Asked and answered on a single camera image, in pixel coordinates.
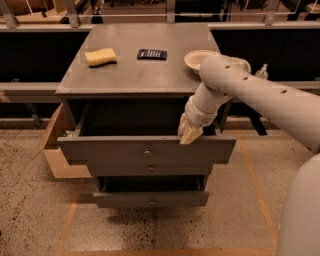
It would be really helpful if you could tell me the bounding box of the grey metal railing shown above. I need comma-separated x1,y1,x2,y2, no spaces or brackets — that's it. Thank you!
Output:
0,0,320,104

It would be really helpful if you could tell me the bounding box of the grey bottom drawer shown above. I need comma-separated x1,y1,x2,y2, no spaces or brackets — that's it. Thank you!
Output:
93,175,209,208

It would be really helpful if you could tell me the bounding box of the yellow sponge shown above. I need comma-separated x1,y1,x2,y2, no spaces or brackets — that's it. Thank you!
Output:
85,48,117,67

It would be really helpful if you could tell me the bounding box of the grey wooden drawer cabinet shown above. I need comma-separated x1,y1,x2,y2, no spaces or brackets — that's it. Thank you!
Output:
55,22,238,198

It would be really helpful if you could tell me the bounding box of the brown cardboard box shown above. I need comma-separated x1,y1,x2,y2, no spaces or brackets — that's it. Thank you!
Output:
33,104,91,179

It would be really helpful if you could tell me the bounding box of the grey drawer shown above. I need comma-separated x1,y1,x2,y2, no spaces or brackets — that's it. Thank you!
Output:
93,175,209,208
58,98,235,168
88,164,212,177

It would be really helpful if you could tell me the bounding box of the clear sanitizer pump bottle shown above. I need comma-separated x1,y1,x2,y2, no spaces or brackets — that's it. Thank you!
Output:
255,64,268,79

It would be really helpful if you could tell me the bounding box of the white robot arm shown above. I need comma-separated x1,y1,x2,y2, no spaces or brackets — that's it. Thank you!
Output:
178,54,320,153

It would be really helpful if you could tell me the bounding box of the grey middle drawer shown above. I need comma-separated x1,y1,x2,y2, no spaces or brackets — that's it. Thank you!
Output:
88,164,212,177

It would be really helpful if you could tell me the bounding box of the grey top drawer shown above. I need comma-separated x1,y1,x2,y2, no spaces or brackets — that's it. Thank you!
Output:
58,98,235,168

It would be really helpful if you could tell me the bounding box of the black snack packet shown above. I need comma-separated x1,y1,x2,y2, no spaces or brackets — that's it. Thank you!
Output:
137,49,167,60

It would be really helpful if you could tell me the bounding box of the white bowl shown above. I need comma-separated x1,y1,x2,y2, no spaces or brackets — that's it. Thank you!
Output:
184,50,218,74

